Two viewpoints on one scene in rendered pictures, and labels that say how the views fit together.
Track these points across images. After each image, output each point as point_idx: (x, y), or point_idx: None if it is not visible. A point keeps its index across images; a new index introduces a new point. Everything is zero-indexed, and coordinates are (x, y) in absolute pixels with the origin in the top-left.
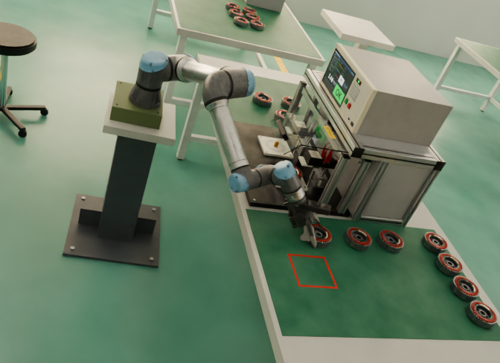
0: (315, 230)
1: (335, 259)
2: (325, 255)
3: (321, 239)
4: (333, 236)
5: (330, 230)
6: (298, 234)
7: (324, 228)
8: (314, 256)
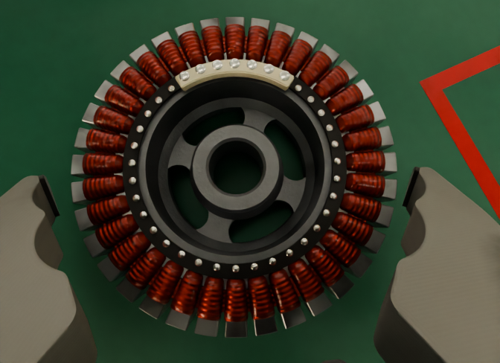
0: (164, 207)
1: None
2: (399, 78)
3: (336, 129)
4: (109, 33)
5: (51, 62)
6: (277, 350)
7: (125, 114)
8: (472, 166)
